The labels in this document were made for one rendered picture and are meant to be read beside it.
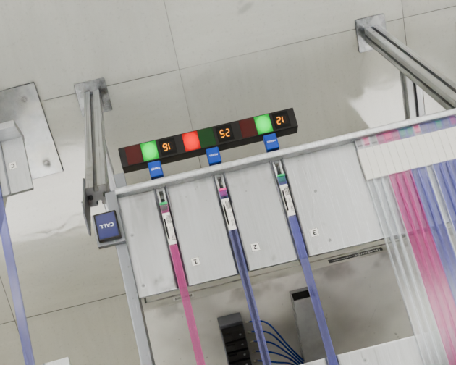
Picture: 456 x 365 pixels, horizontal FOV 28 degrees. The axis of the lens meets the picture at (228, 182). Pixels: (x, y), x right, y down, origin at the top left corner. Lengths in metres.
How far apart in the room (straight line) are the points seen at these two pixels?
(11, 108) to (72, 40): 0.23
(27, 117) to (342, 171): 0.97
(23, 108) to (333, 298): 0.93
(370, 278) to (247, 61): 0.71
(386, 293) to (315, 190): 0.41
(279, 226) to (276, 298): 0.32
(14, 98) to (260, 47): 0.64
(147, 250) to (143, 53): 0.81
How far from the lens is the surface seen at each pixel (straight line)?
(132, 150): 1.71
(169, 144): 1.71
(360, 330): 2.02
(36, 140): 2.39
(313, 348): 1.96
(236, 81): 2.38
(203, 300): 1.90
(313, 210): 1.66
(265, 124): 1.72
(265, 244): 1.63
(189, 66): 2.35
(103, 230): 1.61
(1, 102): 2.36
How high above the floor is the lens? 2.25
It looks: 66 degrees down
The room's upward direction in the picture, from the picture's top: 159 degrees clockwise
